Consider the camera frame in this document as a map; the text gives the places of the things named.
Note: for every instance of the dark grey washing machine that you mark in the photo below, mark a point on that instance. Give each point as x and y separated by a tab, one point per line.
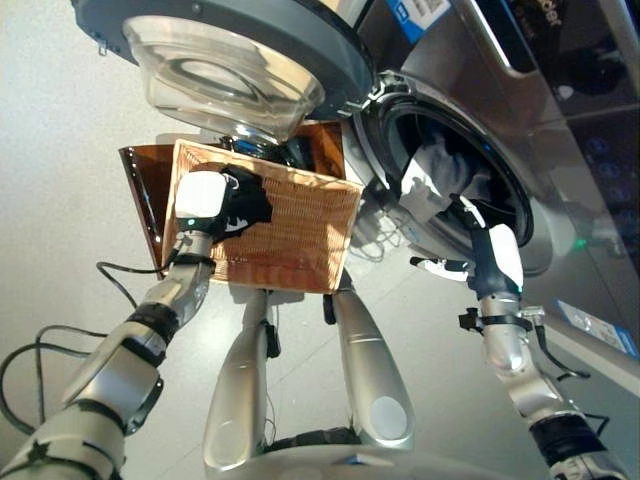
500	100

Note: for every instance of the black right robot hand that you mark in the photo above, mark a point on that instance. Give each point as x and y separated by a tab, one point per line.
502	260

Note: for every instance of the white garment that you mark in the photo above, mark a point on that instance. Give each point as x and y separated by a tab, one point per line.
425	185

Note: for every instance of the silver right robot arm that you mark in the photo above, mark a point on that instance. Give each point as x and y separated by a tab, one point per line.
520	360

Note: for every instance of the brown wicker laundry basket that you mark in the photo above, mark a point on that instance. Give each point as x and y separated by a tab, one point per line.
300	235

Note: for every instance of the round glass washing machine door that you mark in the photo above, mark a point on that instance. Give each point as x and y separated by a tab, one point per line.
250	30

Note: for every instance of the large blue energy label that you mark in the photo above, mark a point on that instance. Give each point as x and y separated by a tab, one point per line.
595	325

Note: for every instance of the black garment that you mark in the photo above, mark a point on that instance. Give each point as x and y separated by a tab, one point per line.
252	200

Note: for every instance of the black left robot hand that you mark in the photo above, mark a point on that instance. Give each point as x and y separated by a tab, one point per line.
200	195

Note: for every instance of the glossy dark brown side table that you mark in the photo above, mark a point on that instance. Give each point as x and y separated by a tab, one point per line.
147	165

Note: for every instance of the small blue label sticker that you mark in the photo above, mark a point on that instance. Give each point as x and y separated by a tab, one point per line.
420	17

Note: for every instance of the grey robot torso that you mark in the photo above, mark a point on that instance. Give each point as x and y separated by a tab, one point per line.
375	465

